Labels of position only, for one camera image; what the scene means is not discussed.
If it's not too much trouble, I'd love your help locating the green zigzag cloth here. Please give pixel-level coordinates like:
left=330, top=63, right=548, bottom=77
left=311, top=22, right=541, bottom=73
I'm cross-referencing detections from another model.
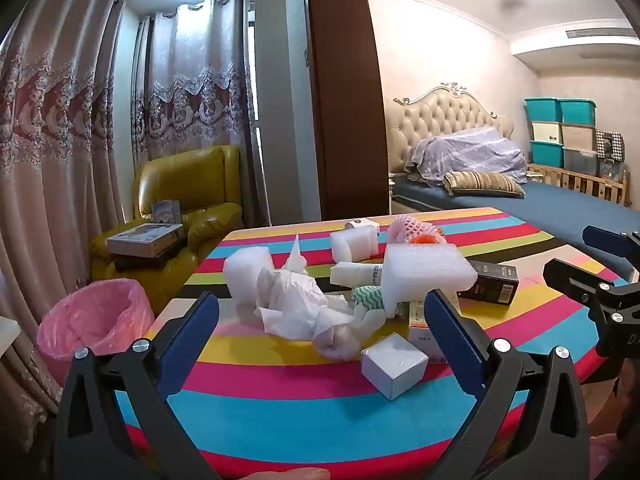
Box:
left=350, top=285, right=388, bottom=318

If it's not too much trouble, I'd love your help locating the brown wooden door frame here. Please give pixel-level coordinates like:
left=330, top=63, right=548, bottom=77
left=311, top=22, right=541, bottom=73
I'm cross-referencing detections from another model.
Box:
left=304, top=0, right=391, bottom=222

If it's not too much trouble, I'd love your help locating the black carton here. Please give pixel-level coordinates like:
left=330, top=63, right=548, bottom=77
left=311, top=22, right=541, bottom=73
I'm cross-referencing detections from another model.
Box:
left=457, top=260, right=520, bottom=306

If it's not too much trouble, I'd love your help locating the pink foam fruit net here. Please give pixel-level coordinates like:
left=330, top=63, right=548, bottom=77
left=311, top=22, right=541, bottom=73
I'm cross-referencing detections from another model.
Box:
left=389, top=214, right=446, bottom=246

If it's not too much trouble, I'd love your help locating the bed with blue sheet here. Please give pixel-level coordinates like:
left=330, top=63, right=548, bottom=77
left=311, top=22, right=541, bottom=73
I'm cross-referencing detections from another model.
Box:
left=390, top=180, right=640, bottom=261

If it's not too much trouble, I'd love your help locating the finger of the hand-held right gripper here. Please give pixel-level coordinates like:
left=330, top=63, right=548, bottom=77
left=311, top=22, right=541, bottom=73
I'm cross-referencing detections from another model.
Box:
left=582, top=225, right=640, bottom=281
left=542, top=258, right=623, bottom=328

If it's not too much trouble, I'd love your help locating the wooden bed rail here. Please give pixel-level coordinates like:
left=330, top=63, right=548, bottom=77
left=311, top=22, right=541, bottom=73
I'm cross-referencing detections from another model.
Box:
left=527, top=162, right=631, bottom=206

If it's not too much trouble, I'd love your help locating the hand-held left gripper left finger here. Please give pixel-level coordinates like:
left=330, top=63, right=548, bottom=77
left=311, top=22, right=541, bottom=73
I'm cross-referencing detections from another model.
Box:
left=54, top=291, right=223, bottom=480

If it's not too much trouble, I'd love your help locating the striped tablecloth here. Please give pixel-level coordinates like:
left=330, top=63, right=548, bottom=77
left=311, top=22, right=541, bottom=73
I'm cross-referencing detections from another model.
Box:
left=115, top=207, right=623, bottom=480

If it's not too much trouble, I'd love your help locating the stack of storage bins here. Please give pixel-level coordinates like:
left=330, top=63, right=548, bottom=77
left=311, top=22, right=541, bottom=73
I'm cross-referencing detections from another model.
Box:
left=524, top=97, right=601, bottom=178

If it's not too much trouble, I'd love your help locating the narrow pink lace curtain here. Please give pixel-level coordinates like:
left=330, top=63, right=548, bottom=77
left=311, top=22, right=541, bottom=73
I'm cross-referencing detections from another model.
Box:
left=131, top=0, right=261, bottom=226

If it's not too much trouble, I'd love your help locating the pink lined trash bin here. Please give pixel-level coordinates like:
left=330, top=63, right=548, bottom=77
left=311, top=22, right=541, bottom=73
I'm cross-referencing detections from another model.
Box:
left=36, top=278, right=156, bottom=388

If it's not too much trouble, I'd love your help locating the white foam piece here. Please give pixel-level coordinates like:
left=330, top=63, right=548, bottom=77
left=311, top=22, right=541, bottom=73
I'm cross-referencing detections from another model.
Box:
left=330, top=225, right=379, bottom=263

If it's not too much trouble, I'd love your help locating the yellow leather armchair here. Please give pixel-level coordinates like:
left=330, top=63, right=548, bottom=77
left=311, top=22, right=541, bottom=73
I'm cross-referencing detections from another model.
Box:
left=90, top=145, right=244, bottom=316

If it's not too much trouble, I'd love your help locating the white foam roll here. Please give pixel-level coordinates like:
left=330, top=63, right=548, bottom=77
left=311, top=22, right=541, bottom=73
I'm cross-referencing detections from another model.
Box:
left=223, top=247, right=273, bottom=313

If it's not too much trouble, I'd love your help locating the white paper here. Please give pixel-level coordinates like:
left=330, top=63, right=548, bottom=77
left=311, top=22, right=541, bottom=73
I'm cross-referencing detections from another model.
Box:
left=255, top=267, right=368, bottom=343

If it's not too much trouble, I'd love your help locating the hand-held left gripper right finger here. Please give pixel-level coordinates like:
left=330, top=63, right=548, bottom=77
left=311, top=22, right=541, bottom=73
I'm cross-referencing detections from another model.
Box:
left=423, top=287, right=591, bottom=480

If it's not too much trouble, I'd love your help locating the large white foam sheet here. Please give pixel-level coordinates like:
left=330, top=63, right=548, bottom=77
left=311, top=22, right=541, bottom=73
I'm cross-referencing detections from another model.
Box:
left=382, top=242, right=478, bottom=318

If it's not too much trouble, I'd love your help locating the person's left hand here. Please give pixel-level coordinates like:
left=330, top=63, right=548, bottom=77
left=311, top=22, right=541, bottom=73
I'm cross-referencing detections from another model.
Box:
left=240, top=467, right=331, bottom=480

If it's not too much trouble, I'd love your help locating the large white flat book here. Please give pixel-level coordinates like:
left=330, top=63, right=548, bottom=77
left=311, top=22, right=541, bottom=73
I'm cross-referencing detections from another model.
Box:
left=106, top=222, right=186, bottom=259

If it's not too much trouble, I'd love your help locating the wide pink lace curtain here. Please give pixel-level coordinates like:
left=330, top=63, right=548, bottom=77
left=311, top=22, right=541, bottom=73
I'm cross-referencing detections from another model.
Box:
left=0, top=0, right=126, bottom=431

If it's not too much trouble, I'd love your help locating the ceiling air vent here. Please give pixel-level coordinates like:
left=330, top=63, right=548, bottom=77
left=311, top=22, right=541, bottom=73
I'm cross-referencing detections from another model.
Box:
left=565, top=27, right=638, bottom=41

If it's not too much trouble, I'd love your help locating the beige tufted headboard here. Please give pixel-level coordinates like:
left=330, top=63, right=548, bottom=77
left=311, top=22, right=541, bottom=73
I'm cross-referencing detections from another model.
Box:
left=385, top=81, right=516, bottom=176

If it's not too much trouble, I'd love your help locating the orange and white carton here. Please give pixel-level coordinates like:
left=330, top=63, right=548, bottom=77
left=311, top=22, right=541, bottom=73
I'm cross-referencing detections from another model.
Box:
left=407, top=300, right=461, bottom=366

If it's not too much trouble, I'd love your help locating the checkered bag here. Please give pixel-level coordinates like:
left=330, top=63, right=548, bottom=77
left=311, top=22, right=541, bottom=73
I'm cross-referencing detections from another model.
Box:
left=595, top=130, right=626, bottom=161

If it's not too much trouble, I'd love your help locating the small blue picture book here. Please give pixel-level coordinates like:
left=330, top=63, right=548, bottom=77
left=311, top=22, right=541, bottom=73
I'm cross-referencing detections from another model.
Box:
left=151, top=200, right=182, bottom=224

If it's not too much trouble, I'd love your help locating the pink padded clothing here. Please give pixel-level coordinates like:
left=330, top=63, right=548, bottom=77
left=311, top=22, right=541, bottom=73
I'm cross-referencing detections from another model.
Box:
left=590, top=432, right=631, bottom=480

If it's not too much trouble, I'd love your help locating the white tube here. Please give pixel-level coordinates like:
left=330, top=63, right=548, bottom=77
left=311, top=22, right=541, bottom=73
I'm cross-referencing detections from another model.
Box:
left=330, top=261, right=386, bottom=291

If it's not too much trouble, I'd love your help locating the clear plastic bag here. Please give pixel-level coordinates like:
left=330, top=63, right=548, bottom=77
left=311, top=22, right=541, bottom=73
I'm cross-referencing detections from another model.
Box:
left=312, top=322, right=363, bottom=361

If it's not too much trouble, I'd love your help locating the brown striped pillow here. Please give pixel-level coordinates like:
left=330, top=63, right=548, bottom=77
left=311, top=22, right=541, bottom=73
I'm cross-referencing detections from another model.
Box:
left=442, top=171, right=526, bottom=198

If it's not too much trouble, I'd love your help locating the dark flat book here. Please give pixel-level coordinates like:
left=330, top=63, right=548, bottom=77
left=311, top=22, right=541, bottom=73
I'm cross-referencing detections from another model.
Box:
left=112, top=250, right=173, bottom=267

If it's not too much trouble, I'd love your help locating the small white grey box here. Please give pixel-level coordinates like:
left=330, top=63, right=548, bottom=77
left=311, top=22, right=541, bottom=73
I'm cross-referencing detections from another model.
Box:
left=360, top=334, right=429, bottom=401

